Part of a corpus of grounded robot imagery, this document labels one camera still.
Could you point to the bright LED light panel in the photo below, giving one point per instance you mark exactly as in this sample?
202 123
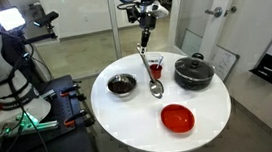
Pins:
10 18

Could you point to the black stereo camera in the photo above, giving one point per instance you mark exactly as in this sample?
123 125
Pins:
46 18

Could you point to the black pot lid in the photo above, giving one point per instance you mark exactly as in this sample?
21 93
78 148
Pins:
192 69

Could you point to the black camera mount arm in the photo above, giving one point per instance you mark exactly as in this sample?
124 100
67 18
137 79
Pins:
40 37

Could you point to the small framed whiteboard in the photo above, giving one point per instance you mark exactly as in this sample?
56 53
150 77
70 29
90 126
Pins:
223 62

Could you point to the black robot cart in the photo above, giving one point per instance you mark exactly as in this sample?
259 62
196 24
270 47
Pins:
69 149

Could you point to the black cooking pot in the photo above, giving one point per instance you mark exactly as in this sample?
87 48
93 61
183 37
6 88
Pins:
192 84

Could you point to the red bowl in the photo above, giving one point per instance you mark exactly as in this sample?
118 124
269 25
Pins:
177 118

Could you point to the silver metal bowl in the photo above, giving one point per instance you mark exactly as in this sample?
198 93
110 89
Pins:
122 94

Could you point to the dark brown bowl contents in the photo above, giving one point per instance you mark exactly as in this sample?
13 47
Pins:
121 84

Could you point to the black wall file holder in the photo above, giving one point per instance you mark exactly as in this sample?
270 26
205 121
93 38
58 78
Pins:
271 68

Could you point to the large metal spoon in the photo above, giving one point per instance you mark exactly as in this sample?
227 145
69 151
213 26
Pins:
156 87

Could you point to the red mug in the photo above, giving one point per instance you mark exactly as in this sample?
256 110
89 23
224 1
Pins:
157 73

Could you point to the clear plastic container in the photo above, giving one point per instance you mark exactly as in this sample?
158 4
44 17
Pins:
151 58

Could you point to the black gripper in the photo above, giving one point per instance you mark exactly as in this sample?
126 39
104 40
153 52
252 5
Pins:
147 21

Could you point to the silver aluminium rail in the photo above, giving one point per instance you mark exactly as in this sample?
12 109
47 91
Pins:
48 124

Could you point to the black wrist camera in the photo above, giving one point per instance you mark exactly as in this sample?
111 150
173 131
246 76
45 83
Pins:
132 14

